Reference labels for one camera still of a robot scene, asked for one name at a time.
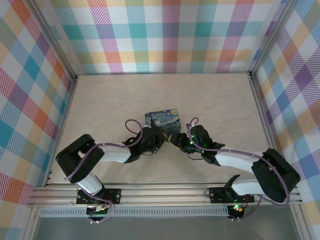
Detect starry night print tin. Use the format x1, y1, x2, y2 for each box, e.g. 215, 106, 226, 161
144, 108, 182, 134

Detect aluminium frame long rail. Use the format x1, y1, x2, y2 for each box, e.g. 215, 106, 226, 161
26, 183, 304, 208

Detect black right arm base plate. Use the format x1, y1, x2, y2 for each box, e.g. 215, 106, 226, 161
208, 186, 256, 204

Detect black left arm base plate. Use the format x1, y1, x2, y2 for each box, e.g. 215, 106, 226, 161
75, 187, 123, 205

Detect aluminium frame side rail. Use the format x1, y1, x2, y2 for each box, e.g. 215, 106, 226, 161
43, 74, 80, 188
248, 73, 302, 196

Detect grey slotted cable duct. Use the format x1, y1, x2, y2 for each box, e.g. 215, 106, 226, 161
39, 208, 232, 219

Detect aluminium frame post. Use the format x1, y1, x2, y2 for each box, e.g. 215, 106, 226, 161
29, 0, 80, 80
248, 0, 288, 78

